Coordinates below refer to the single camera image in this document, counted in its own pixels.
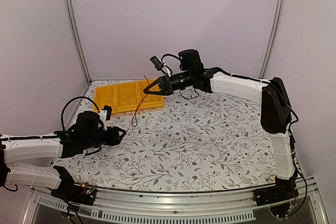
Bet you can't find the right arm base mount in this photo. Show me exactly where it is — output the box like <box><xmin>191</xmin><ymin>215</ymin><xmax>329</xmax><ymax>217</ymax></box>
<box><xmin>253</xmin><ymin>177</ymin><xmax>299</xmax><ymax>218</ymax></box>

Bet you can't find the yellow bin left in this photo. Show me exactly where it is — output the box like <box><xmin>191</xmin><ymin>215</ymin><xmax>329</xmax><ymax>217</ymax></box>
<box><xmin>93</xmin><ymin>85</ymin><xmax>117</xmax><ymax>114</ymax></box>

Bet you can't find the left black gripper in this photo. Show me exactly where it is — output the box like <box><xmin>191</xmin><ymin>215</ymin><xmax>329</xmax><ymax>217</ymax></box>
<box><xmin>82</xmin><ymin>126</ymin><xmax>126</xmax><ymax>151</ymax></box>

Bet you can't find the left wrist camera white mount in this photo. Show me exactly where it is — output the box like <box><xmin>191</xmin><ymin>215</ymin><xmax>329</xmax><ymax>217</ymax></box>
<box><xmin>99</xmin><ymin>105</ymin><xmax>112</xmax><ymax>131</ymax></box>

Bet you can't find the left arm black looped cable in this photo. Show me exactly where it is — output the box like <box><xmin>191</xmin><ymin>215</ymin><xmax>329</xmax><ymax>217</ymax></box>
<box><xmin>60</xmin><ymin>96</ymin><xmax>100</xmax><ymax>132</ymax></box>

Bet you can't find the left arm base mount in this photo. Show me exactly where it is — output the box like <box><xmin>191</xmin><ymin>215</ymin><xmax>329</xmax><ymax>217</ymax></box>
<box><xmin>50</xmin><ymin>166</ymin><xmax>97</xmax><ymax>206</ymax></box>

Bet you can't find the aluminium frame post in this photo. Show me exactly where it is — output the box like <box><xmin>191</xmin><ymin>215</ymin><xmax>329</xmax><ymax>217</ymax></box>
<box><xmin>259</xmin><ymin>0</ymin><xmax>285</xmax><ymax>79</ymax></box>
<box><xmin>64</xmin><ymin>0</ymin><xmax>92</xmax><ymax>84</ymax></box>

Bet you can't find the aluminium front rail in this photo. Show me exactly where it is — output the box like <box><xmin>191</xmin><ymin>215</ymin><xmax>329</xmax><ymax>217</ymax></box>
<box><xmin>23</xmin><ymin>176</ymin><xmax>330</xmax><ymax>223</ymax></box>

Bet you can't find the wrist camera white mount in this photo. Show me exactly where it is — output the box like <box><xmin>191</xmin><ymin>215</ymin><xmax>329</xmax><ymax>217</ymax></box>
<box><xmin>99</xmin><ymin>105</ymin><xmax>112</xmax><ymax>131</ymax></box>
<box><xmin>150</xmin><ymin>56</ymin><xmax>173</xmax><ymax>77</ymax></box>

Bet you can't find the right aluminium frame post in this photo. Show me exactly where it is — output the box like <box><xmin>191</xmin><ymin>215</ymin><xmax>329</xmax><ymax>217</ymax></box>
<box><xmin>259</xmin><ymin>0</ymin><xmax>285</xmax><ymax>79</ymax></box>

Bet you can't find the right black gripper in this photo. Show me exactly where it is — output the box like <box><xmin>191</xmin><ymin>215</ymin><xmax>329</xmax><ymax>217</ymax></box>
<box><xmin>143</xmin><ymin>70</ymin><xmax>193</xmax><ymax>96</ymax></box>

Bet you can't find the red brown cable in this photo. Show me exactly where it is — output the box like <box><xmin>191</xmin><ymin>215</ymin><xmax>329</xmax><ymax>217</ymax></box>
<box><xmin>131</xmin><ymin>74</ymin><xmax>151</xmax><ymax>127</ymax></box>

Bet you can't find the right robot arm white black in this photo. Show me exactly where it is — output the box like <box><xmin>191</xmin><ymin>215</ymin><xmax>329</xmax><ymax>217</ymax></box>
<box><xmin>143</xmin><ymin>49</ymin><xmax>299</xmax><ymax>206</ymax></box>

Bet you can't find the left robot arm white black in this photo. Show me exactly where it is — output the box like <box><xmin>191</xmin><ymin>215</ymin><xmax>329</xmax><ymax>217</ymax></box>
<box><xmin>1</xmin><ymin>110</ymin><xmax>126</xmax><ymax>200</ymax></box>

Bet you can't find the left aluminium frame post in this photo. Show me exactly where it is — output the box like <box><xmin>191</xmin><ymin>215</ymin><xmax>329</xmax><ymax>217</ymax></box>
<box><xmin>64</xmin><ymin>0</ymin><xmax>92</xmax><ymax>84</ymax></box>

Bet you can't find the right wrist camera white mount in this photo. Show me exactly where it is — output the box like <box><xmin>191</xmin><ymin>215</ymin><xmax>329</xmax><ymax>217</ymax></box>
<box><xmin>150</xmin><ymin>56</ymin><xmax>173</xmax><ymax>77</ymax></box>

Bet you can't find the floral patterned table mat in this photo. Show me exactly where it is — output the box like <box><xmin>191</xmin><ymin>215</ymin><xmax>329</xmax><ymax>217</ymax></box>
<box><xmin>54</xmin><ymin>80</ymin><xmax>295</xmax><ymax>192</ymax></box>

